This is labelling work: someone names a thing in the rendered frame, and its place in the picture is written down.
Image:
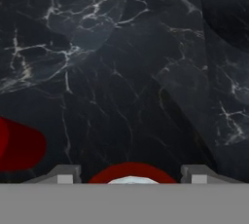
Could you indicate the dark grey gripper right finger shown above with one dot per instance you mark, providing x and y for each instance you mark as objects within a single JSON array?
[{"x": 194, "y": 172}]

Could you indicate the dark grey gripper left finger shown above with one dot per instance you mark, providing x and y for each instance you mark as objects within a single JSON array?
[{"x": 66, "y": 173}]

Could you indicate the red drink can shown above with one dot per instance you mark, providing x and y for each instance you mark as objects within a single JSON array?
[
  {"x": 19, "y": 146},
  {"x": 133, "y": 171}
]

